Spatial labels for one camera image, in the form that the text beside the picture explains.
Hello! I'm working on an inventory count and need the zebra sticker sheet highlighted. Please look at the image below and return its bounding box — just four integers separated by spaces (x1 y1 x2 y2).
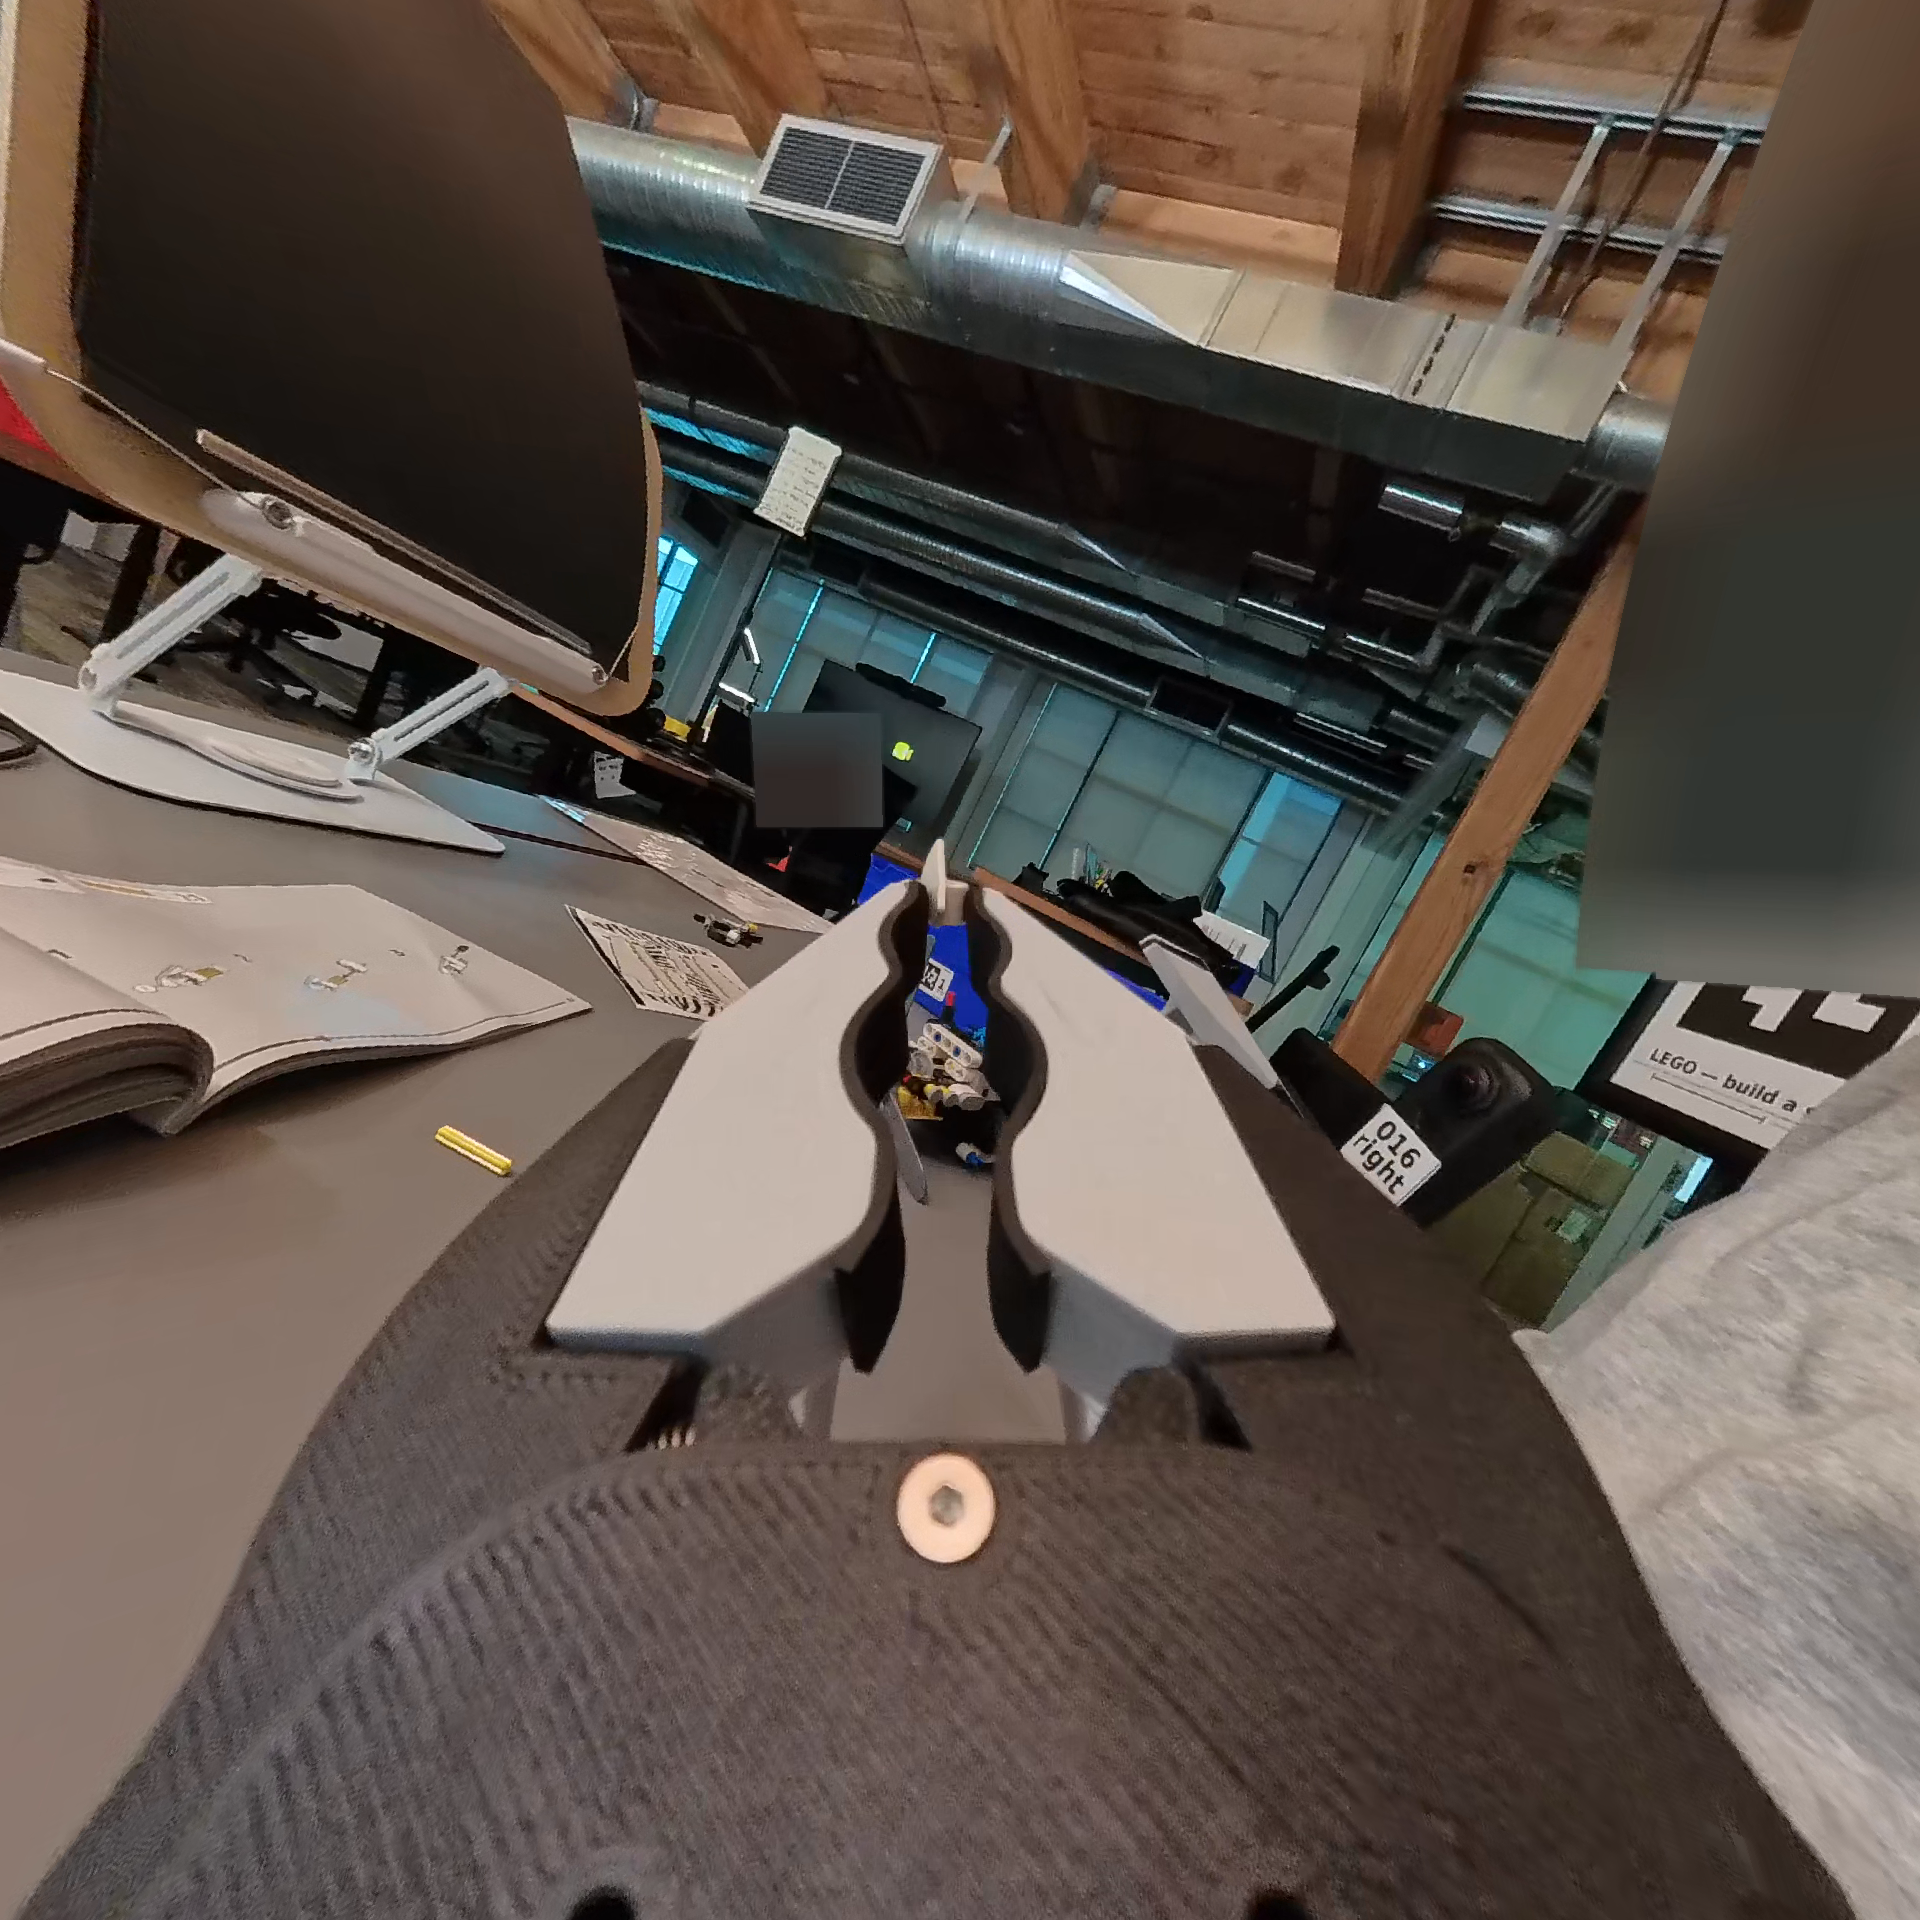
566 905 749 1022

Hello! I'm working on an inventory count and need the lego instruction booklet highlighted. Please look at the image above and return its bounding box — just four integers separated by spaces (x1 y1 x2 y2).
0 855 594 1159

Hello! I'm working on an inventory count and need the framed black white sign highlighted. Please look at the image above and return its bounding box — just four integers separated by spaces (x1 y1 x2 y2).
1589 975 1920 1159

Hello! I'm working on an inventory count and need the white hanging paper note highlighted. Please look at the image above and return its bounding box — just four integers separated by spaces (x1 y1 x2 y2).
752 427 842 539

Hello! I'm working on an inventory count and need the printed white paper sheet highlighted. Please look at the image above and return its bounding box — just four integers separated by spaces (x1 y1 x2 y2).
545 794 828 932

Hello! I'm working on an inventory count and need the lego helicopter model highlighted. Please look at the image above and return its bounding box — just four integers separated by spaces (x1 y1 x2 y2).
883 1027 1004 1206

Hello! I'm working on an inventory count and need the silver ventilation duct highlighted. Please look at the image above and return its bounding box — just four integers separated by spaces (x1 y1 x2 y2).
570 112 1674 504

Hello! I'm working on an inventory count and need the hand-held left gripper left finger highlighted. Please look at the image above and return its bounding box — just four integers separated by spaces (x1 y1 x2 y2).
543 877 939 1424

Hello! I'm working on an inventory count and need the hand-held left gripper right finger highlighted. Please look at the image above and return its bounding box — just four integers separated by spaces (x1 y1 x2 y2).
960 882 1338 1443

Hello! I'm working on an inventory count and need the black monitor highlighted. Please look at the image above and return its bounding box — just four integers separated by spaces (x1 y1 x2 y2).
802 661 983 843

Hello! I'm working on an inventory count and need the blue plastic bin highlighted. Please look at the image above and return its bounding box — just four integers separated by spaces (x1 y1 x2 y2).
861 846 1179 1052

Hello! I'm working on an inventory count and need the wooden post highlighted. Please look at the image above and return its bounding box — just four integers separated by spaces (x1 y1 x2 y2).
1332 525 1644 1082

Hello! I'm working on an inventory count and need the tablet on white stand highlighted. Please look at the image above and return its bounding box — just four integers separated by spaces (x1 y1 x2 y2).
0 0 666 716

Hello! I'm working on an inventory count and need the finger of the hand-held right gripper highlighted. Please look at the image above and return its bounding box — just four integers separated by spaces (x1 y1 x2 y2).
1139 932 1279 1092

